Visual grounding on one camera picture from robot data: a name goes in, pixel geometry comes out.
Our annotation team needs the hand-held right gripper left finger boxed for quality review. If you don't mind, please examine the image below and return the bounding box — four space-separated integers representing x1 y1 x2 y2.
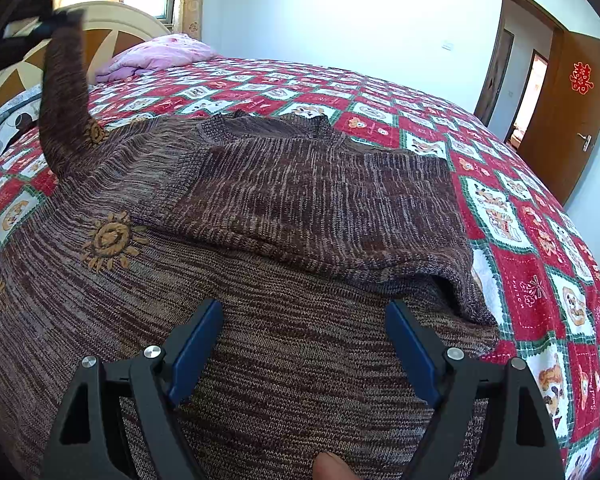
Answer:
40 299 225 480

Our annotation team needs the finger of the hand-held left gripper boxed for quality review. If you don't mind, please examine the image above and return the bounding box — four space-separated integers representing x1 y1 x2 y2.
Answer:
37 9 83 31

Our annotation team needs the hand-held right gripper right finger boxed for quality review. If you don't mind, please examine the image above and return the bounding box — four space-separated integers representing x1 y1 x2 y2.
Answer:
385 300 566 480

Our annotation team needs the brown knit sweater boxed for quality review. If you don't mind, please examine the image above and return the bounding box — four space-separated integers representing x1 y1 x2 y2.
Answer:
0 25 501 480

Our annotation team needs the person's right hand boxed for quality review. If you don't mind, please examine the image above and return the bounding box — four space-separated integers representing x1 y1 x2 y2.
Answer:
312 451 353 480

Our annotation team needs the cream and brown headboard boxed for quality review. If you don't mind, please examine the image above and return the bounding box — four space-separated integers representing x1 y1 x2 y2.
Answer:
0 1 173 126

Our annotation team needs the grey patterned pillow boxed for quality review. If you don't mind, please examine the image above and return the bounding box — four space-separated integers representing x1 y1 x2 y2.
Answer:
0 85 48 156

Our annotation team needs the pink quilt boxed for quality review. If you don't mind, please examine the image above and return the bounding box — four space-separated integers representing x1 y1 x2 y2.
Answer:
96 33 218 83

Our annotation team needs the yellow patterned curtain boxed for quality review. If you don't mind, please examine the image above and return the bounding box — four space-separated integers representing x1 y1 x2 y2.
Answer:
177 0 203 41

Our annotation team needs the red printed bear blanket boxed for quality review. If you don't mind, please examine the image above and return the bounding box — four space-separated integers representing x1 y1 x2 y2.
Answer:
0 55 600 480

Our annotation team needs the brown wooden door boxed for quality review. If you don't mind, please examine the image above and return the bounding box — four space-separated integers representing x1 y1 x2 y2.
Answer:
517 30 600 206

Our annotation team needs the dark hallway door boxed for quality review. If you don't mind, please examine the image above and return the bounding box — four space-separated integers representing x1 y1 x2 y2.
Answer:
480 29 515 127

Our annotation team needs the red paper door decoration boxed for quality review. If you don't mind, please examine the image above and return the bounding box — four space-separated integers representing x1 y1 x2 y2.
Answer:
569 62 595 96

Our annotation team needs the brown door frame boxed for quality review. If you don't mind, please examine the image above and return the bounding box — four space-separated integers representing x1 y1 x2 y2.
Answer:
472 0 566 146

